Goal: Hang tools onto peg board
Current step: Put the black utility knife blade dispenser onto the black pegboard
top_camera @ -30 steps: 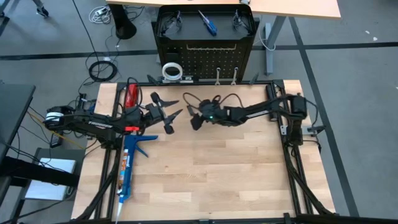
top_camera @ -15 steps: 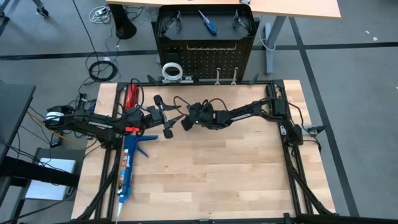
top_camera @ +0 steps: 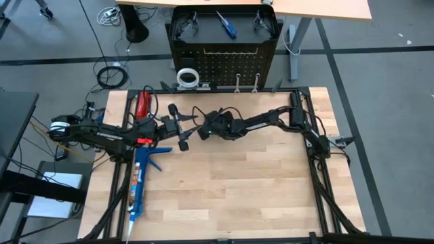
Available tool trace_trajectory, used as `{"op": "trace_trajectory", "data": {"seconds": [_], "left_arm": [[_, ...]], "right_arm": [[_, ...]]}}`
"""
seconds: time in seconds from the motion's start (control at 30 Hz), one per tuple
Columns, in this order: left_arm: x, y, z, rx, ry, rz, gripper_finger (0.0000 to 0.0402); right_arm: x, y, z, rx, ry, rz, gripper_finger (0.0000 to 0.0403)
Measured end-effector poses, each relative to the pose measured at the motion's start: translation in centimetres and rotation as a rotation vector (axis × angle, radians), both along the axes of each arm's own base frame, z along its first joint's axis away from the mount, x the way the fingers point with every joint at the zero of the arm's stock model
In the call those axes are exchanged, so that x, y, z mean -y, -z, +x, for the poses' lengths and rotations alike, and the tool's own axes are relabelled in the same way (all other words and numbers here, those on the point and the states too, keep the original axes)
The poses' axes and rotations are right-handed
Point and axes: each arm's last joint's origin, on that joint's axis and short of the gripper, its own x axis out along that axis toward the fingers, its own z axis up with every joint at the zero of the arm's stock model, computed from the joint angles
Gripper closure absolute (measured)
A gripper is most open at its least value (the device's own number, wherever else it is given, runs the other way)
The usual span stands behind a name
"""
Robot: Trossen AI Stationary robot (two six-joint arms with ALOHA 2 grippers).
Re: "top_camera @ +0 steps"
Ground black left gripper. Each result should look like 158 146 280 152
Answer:
154 103 201 153

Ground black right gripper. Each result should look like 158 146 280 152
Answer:
196 110 245 142

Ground silver black spirit level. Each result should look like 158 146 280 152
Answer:
175 82 212 92

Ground white tape roll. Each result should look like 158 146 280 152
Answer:
176 67 200 89

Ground blue handled screwdriver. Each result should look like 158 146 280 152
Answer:
216 10 238 39

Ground black eyeglasses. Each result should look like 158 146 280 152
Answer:
253 12 277 39

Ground red plastic tool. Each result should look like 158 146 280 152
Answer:
135 90 152 120

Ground black pegboard bin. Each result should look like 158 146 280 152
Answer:
179 49 197 74

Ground blue caulking gun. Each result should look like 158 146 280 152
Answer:
124 145 174 244

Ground black pegboard tool cart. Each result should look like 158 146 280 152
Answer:
165 3 284 93

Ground grey desk leg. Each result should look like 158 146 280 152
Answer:
287 16 313 83

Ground black power adapter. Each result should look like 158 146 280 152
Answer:
54 144 71 162

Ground white box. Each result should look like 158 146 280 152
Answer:
26 171 84 220

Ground light wooden desk top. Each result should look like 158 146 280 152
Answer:
114 0 373 21

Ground black desk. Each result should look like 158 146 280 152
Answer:
0 90 40 177

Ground black chair caster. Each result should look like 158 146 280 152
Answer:
33 0 54 20

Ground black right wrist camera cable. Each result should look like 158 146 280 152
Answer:
191 105 245 128

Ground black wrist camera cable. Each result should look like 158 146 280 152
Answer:
191 105 245 128
137 85 160 125

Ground black left wrist camera cable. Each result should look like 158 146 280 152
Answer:
137 85 160 125

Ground black aluminium table frame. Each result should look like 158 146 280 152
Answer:
81 86 366 243

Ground metal wire tool rack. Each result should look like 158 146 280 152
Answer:
202 47 259 57

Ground black coiled floor cable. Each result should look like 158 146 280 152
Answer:
96 65 130 91

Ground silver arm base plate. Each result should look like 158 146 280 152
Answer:
327 135 355 147

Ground white cable bundle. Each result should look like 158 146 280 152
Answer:
96 5 123 27

